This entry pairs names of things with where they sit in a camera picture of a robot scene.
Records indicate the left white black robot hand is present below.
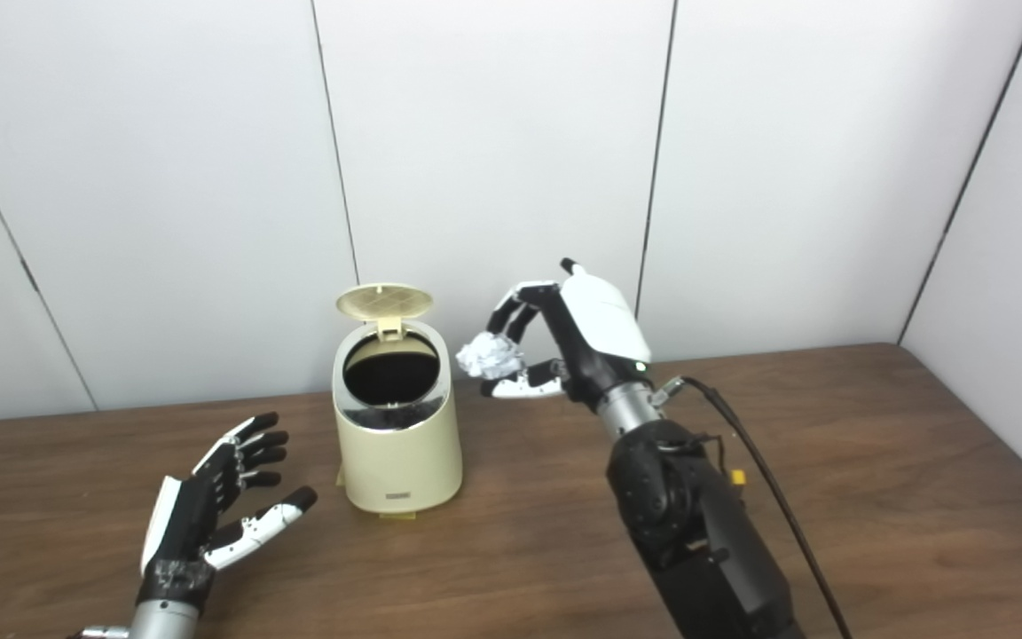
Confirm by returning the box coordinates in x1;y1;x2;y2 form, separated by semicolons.
139;412;318;611

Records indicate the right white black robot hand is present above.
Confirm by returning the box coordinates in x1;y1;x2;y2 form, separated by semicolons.
481;258;654;414

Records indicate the white paper ball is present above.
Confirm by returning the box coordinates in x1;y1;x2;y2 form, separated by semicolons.
456;333;527;381

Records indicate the cream round bin lid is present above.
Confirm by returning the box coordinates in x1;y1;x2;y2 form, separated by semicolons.
335;283;435;343

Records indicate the cream-colored bin body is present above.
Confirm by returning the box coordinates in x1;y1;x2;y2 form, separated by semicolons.
332;319;464;514

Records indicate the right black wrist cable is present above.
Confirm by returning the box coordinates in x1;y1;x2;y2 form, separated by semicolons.
653;376;854;639

